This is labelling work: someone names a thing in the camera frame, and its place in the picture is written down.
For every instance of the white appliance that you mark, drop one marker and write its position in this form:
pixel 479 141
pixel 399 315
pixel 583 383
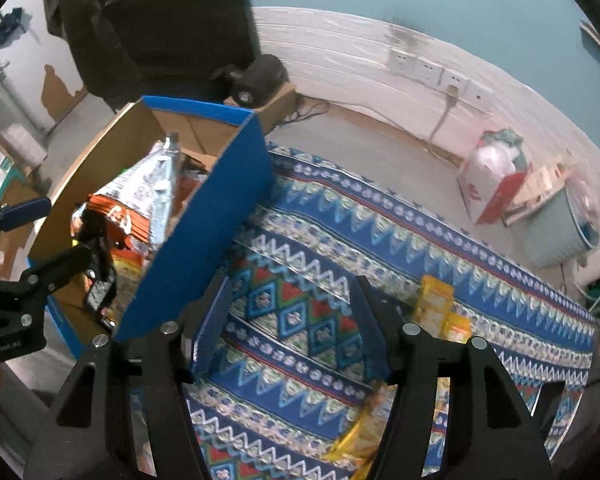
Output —
pixel 597 262

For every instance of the yellow cracker packet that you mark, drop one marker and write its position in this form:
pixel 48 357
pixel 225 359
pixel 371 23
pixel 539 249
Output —
pixel 432 302
pixel 365 425
pixel 457 327

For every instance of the wooden shelf rack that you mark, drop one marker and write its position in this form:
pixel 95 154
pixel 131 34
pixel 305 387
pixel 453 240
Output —
pixel 5 160

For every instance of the black round device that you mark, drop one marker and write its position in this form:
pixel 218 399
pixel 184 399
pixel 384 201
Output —
pixel 257 80

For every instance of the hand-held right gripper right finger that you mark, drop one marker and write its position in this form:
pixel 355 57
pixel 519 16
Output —
pixel 370 330

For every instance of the dark blue wall ornament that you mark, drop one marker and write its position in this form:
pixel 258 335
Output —
pixel 6 27

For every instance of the red and white bag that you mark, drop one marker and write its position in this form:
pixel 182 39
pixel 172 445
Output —
pixel 490 175

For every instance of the black hanging cloth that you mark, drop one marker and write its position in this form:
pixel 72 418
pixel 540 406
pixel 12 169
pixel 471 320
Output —
pixel 170 20

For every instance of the silver snack bag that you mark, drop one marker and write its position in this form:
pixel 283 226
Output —
pixel 145 185

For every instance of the wooden tray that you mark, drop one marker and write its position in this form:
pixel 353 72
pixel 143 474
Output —
pixel 537 190

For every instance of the black snack packet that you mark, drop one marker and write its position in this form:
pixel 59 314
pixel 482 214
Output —
pixel 100 270

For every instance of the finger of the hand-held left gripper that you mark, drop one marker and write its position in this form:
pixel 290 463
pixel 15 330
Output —
pixel 22 212
pixel 60 265

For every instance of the small brown cardboard box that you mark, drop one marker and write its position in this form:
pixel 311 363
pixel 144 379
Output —
pixel 275 107

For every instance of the blue patterned blanket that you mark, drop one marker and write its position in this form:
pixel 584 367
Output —
pixel 305 280

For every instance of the blue cardboard box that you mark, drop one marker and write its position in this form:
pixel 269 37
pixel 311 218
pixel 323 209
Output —
pixel 205 230

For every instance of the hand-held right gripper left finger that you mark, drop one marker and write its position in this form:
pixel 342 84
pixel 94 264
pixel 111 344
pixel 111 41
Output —
pixel 212 320

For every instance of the white wall outlet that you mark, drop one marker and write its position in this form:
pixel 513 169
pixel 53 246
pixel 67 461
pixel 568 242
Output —
pixel 402 62
pixel 478 92
pixel 455 80
pixel 428 71

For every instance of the light blue bin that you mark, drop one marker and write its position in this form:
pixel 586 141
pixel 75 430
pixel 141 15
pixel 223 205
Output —
pixel 555 235

